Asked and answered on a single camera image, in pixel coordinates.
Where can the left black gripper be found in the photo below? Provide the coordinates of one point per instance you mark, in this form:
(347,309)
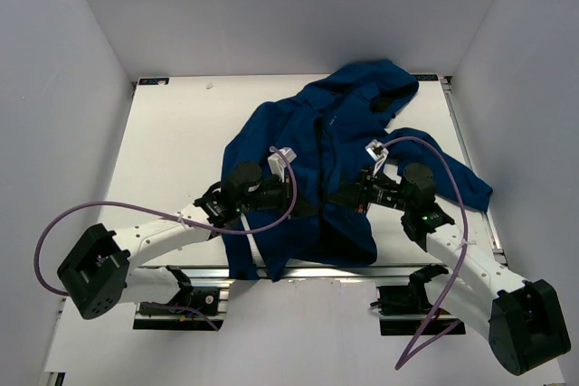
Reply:
(285,192)

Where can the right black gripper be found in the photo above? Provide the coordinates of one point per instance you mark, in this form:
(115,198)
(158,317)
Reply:
(355,194)

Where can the blue hooded zip jacket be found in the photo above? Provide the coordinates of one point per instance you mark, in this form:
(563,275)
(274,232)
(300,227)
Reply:
(328,124)

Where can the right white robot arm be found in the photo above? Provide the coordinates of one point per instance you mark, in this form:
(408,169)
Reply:
(522,320)

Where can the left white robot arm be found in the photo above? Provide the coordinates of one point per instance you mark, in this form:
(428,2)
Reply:
(107,267)

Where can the right blue table label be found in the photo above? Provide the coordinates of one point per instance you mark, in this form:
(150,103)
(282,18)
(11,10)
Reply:
(426,77)

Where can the blue table label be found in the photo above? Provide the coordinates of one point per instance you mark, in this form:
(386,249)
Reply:
(153,81)
(426,77)

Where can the left blue table label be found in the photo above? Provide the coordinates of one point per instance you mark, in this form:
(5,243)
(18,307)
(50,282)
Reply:
(153,81)

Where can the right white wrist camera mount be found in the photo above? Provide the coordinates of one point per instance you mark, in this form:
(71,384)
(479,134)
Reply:
(379,153)

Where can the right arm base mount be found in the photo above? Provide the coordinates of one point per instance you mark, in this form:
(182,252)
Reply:
(402,309)

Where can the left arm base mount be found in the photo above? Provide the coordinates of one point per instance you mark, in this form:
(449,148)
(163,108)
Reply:
(193,307)

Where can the aluminium table frame rail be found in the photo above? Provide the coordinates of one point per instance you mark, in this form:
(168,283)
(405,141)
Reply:
(496,244)

